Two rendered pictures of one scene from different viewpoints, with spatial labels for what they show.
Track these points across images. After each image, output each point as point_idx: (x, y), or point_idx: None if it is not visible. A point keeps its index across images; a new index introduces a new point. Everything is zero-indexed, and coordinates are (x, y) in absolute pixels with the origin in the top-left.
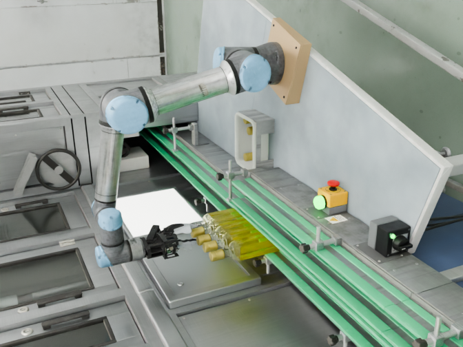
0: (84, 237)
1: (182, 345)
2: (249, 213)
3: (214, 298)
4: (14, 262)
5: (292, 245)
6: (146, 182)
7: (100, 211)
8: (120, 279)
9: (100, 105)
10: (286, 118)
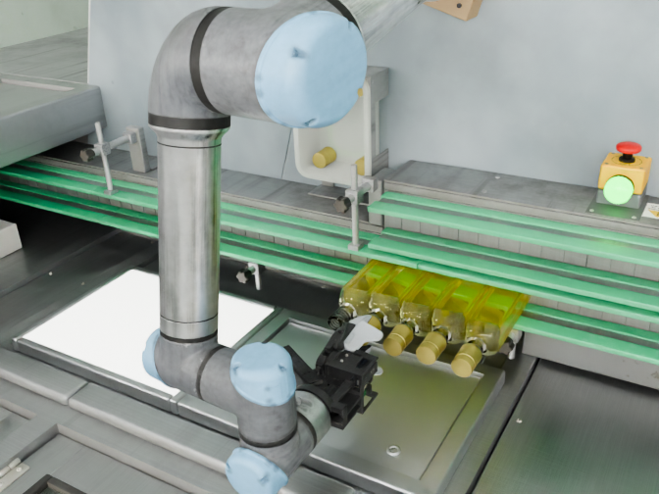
0: (38, 444)
1: None
2: (439, 257)
3: (472, 448)
4: None
5: (600, 286)
6: (45, 276)
7: (209, 363)
8: None
9: (190, 67)
10: (430, 58)
